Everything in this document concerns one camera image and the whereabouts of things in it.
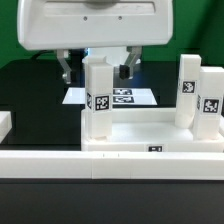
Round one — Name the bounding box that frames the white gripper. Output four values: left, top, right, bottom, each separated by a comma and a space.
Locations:
17, 0, 173, 84

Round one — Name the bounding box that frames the white desk top tray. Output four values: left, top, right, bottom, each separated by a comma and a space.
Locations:
81, 108, 224, 153

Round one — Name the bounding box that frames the white sheet with tags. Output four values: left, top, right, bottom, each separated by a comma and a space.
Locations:
63, 87, 157, 106

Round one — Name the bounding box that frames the white left fence block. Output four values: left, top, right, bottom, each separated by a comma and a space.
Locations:
0, 111, 12, 144

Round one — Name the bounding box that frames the white front fence bar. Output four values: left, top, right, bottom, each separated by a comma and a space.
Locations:
0, 150, 224, 180

